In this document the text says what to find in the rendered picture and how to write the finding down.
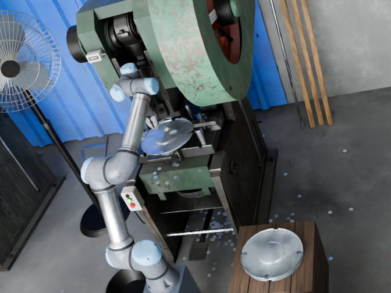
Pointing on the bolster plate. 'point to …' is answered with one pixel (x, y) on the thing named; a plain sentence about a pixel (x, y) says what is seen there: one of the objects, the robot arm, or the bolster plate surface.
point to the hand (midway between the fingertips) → (155, 128)
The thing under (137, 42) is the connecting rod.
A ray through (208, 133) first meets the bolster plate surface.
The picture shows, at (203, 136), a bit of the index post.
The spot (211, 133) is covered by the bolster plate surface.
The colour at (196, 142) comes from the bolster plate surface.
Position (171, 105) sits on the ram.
